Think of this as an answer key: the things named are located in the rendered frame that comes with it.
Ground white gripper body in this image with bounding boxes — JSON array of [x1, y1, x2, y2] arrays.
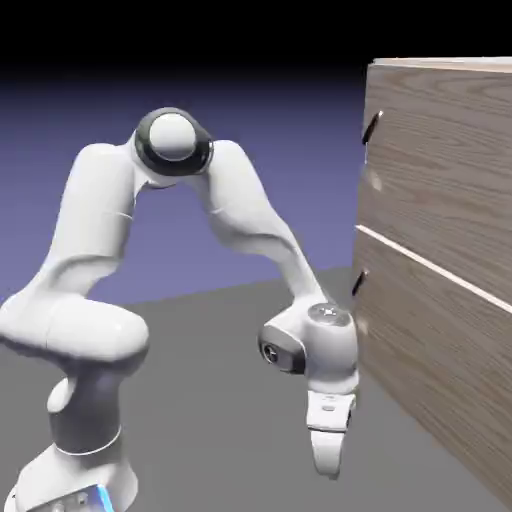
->
[[309, 427, 347, 480]]

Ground wooden cabinet door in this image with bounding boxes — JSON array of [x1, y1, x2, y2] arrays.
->
[[354, 63, 512, 314], [350, 230, 512, 508]]

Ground light wood cabinet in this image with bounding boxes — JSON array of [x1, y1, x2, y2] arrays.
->
[[350, 56, 512, 508]]

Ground curved dark metal handle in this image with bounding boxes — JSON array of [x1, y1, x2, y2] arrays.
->
[[359, 110, 385, 192], [351, 269, 370, 336]]

